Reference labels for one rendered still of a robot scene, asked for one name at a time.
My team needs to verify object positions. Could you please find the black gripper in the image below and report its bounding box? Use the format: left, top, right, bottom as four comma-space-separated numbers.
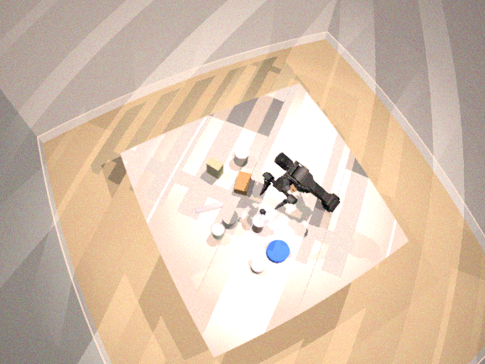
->
260, 172, 298, 210

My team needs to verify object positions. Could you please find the pale yellow cube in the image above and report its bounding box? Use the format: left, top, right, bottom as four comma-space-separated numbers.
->
206, 156, 223, 179

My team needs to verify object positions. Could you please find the orange rectangular block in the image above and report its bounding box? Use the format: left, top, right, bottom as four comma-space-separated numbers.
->
234, 171, 252, 195

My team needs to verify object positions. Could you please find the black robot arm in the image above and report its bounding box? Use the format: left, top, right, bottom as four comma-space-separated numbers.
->
273, 152, 341, 212

